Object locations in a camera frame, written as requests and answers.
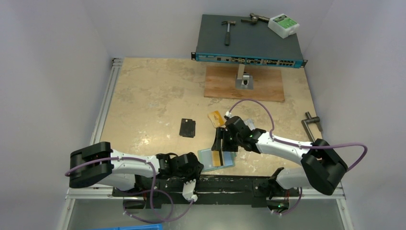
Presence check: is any teal card holder wallet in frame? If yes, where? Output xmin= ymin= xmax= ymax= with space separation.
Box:
xmin=198 ymin=149 xmax=236 ymax=172

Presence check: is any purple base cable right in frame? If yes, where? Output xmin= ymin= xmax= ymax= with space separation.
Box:
xmin=270 ymin=187 xmax=301 ymax=217

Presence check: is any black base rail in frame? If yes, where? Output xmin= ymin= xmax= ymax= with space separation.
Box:
xmin=112 ymin=168 xmax=300 ymax=211

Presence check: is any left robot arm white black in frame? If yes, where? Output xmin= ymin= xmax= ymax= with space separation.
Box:
xmin=65 ymin=141 xmax=204 ymax=196

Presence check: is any blue plastic bin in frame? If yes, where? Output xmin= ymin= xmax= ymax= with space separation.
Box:
xmin=91 ymin=224 xmax=163 ymax=230

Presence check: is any metal post stand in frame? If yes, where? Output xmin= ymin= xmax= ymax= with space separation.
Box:
xmin=235 ymin=64 xmax=253 ymax=90

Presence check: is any aluminium frame rail left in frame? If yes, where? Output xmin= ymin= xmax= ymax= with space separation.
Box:
xmin=90 ymin=57 xmax=124 ymax=145

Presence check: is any black credit card stack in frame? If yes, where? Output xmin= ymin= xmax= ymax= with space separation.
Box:
xmin=179 ymin=118 xmax=196 ymax=138

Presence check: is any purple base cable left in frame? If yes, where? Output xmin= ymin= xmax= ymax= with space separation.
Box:
xmin=122 ymin=185 xmax=176 ymax=223

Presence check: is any gold credit card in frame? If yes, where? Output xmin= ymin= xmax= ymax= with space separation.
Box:
xmin=207 ymin=111 xmax=225 ymax=128
xmin=212 ymin=150 xmax=224 ymax=167

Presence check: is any white green box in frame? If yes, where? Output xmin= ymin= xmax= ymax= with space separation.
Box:
xmin=268 ymin=14 xmax=300 ymax=39

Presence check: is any aluminium frame rail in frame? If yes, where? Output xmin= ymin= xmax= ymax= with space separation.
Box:
xmin=65 ymin=187 xmax=113 ymax=201
xmin=90 ymin=57 xmax=124 ymax=145

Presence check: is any plywood board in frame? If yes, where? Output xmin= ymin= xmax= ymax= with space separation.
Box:
xmin=203 ymin=65 xmax=285 ymax=102

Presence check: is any small claw hammer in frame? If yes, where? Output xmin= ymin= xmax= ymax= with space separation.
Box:
xmin=221 ymin=21 xmax=236 ymax=46

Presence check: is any dark hammer tool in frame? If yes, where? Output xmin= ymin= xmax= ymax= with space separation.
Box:
xmin=241 ymin=13 xmax=270 ymax=24

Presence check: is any network switch dark blue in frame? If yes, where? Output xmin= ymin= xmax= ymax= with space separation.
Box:
xmin=191 ymin=14 xmax=308 ymax=69

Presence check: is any aluminium frame rail front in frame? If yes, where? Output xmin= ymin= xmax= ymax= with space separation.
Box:
xmin=65 ymin=187 xmax=113 ymax=201

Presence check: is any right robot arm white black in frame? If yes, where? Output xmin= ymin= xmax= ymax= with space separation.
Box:
xmin=212 ymin=116 xmax=349 ymax=196

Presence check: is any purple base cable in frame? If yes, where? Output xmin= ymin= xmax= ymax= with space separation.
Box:
xmin=270 ymin=187 xmax=301 ymax=217
xmin=122 ymin=185 xmax=176 ymax=223

